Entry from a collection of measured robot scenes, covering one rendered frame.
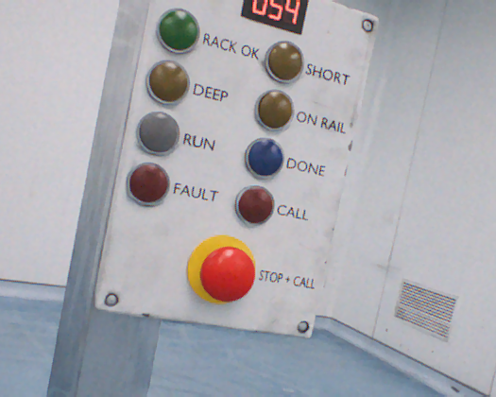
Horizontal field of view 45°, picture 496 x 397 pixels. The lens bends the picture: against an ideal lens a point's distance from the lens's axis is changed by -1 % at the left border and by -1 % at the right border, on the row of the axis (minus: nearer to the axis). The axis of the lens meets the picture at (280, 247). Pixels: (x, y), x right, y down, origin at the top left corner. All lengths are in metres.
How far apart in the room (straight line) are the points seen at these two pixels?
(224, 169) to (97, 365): 0.19
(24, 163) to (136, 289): 3.77
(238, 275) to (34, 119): 3.82
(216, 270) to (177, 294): 0.04
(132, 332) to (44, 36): 3.81
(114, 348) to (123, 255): 0.11
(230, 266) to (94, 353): 0.15
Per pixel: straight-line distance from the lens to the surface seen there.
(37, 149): 4.21
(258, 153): 0.45
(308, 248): 0.47
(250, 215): 0.45
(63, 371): 1.69
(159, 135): 0.43
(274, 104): 0.45
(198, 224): 0.45
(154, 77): 0.44
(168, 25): 0.44
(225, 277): 0.43
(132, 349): 0.52
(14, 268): 4.28
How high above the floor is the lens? 0.95
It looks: 4 degrees down
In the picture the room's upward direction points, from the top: 12 degrees clockwise
